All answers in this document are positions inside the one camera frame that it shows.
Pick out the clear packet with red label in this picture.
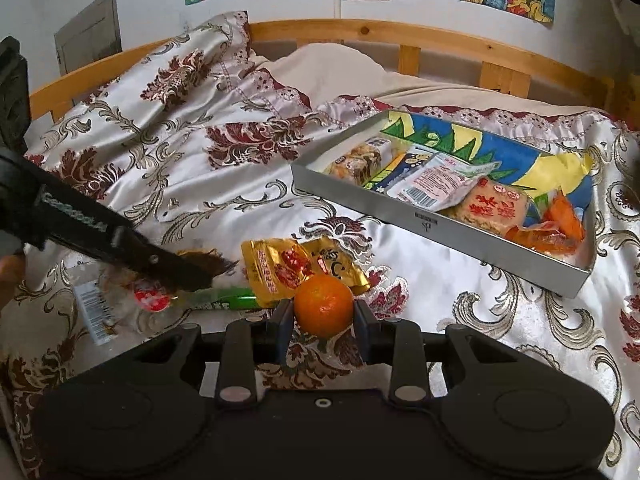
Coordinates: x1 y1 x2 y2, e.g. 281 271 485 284
72 265 176 346

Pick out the orange tangerine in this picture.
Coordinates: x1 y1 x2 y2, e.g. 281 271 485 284
293 272 354 339

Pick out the dark blue snack packet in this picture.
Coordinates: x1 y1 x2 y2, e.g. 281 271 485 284
362 147 431 192

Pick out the green yellow snack packet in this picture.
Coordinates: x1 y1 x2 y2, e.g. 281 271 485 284
172 285 261 311

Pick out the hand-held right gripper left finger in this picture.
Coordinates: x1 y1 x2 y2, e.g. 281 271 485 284
132 299 296 407

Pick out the wooden bed frame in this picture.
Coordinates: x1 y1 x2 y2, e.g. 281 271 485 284
27 19 640 126

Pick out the pink rice cracker packet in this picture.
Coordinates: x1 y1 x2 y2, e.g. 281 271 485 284
447 176 531 237

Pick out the white snack packet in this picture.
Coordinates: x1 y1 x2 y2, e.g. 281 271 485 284
385 152 503 211

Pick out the dark brown snack packet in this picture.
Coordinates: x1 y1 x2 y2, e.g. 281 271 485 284
175 247 241 278

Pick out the grey tray with painted bottom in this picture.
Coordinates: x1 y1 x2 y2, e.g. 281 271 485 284
291 108 598 299

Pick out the golden snack packet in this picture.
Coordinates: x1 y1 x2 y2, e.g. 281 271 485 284
241 236 372 309

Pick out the beige bed sheet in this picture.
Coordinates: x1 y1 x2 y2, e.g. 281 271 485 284
250 42 608 113

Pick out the grey wall panel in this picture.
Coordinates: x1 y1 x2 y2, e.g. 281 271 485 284
54 0 123 81

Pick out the orange red snack packet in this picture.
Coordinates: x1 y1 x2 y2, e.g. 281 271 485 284
505 187 587 261

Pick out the mixed nut snack packet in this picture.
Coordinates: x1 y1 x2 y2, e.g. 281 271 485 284
325 136 396 183

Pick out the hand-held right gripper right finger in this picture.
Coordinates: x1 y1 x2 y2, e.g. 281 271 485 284
352 300 512 407

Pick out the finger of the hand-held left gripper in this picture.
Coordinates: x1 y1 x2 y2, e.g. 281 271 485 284
112 227 218 292

